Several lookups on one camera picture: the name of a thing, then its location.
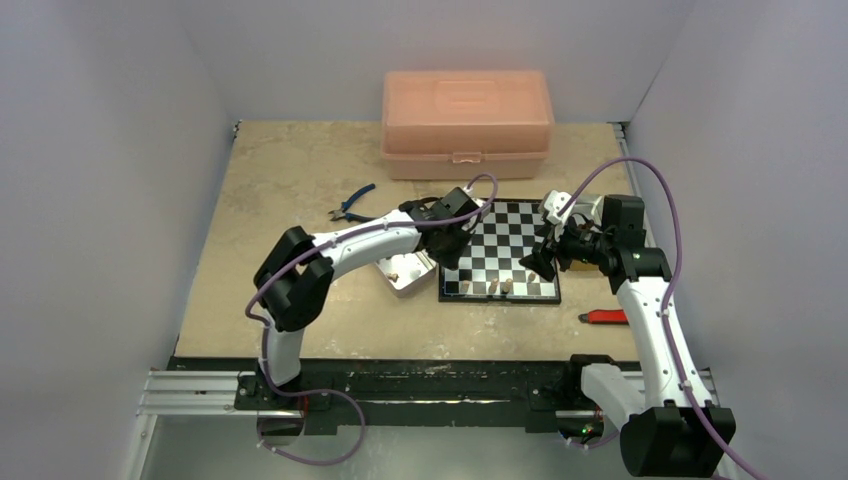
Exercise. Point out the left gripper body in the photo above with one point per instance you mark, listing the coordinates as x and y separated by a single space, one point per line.
451 251

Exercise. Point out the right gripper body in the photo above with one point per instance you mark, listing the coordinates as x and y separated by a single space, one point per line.
553 246

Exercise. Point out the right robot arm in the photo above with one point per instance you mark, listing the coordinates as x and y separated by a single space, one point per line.
671 427

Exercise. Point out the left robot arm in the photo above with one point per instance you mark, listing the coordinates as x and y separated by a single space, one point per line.
293 282

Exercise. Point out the black white chess board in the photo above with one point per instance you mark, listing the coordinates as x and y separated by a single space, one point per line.
499 241

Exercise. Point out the gold metal tin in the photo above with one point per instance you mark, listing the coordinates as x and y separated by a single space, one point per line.
582 266

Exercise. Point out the silver pink metal tin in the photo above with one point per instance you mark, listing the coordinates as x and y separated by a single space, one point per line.
414 270

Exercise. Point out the red black utility knife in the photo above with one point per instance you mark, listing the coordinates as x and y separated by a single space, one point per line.
604 317

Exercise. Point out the pink plastic storage box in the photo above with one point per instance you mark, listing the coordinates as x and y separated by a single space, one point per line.
453 125

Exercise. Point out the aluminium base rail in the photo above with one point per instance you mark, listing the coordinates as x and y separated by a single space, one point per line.
537 396

